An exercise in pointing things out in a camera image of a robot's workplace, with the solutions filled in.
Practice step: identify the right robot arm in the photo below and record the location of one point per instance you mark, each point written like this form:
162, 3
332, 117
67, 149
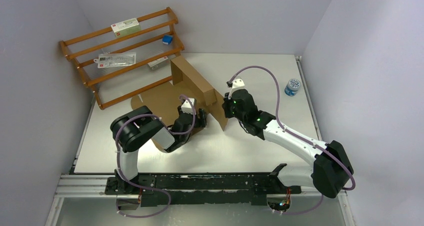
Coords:
328, 167

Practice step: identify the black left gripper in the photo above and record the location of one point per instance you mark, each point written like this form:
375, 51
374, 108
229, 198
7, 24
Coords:
202, 119

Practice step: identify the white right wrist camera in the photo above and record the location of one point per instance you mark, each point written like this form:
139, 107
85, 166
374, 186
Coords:
236, 84

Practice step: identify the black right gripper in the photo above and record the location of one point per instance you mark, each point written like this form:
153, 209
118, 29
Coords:
227, 101

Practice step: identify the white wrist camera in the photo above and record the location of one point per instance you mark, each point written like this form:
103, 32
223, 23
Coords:
236, 84
188, 106

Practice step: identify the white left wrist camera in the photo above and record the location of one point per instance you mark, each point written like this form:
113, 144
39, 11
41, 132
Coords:
188, 106

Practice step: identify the clear blister pack card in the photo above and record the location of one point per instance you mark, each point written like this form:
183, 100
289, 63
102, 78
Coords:
115, 60

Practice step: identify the small white grey box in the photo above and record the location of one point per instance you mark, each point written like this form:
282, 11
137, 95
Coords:
158, 63

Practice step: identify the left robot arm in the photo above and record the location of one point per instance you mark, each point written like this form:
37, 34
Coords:
135, 129

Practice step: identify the brown cardboard box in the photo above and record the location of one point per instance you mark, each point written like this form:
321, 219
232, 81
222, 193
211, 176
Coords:
163, 100

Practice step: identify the blue white lidded jar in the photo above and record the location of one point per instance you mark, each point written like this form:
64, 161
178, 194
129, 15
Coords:
292, 87

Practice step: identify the small blue cube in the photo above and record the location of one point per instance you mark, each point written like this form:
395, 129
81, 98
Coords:
167, 39

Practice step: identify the wooden tiered rack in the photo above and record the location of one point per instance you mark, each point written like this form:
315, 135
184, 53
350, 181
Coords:
111, 86

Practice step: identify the white green product box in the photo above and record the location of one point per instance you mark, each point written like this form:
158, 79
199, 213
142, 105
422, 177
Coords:
126, 27

